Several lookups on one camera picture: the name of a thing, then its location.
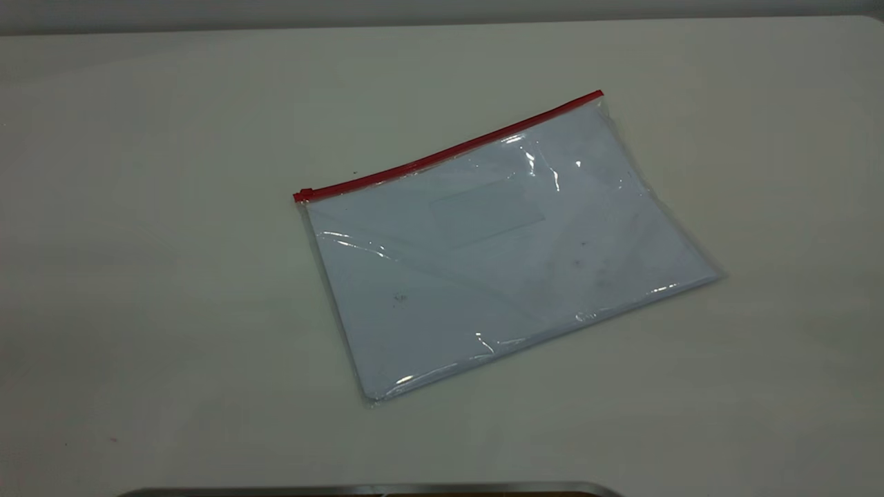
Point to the clear zip bag red zipper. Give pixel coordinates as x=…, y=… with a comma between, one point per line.
x=497, y=255

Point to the red zipper slider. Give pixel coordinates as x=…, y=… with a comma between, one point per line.
x=304, y=195

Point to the silver metal frame edge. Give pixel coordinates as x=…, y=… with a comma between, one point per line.
x=373, y=490

